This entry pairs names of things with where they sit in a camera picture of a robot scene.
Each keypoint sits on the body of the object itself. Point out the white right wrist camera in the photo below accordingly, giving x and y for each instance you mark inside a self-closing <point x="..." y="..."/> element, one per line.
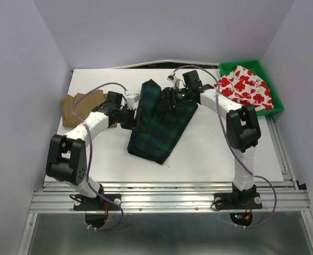
<point x="176" y="82"/>

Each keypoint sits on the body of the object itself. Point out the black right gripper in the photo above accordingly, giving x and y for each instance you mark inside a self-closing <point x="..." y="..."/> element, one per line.
<point x="170" y="93"/>

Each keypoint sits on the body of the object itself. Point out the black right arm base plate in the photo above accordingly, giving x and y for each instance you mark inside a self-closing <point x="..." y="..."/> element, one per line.
<point x="236" y="201"/>

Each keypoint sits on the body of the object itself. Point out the dark green plaid skirt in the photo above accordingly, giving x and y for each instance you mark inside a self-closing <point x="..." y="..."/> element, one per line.
<point x="162" y="129"/>

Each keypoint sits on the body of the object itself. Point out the green plastic tray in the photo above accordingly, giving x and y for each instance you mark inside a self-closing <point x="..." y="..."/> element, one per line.
<point x="256" y="66"/>

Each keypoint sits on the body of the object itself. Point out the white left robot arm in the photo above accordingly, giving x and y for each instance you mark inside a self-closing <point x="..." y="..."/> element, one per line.
<point x="69" y="155"/>

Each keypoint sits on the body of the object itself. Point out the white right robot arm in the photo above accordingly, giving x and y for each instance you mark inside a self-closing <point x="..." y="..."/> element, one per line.
<point x="240" y="127"/>

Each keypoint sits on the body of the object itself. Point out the red floral white skirt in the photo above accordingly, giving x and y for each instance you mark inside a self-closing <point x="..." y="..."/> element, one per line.
<point x="243" y="86"/>

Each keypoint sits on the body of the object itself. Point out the folded tan skirt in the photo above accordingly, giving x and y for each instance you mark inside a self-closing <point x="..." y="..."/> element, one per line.
<point x="82" y="109"/>

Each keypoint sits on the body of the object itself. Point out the aluminium rail frame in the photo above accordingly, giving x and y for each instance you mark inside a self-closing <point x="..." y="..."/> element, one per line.
<point x="167" y="197"/>

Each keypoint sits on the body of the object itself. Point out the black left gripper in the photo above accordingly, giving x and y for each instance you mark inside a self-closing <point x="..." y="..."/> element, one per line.
<point x="133" y="123"/>

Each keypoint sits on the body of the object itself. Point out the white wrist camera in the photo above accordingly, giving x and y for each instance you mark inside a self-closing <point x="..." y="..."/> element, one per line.
<point x="176" y="82"/>
<point x="131" y="100"/>

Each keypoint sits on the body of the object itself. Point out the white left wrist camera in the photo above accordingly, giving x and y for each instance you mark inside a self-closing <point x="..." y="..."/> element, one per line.
<point x="131" y="100"/>

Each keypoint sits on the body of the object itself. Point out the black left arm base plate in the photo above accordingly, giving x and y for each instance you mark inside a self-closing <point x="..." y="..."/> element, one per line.
<point x="82" y="203"/>

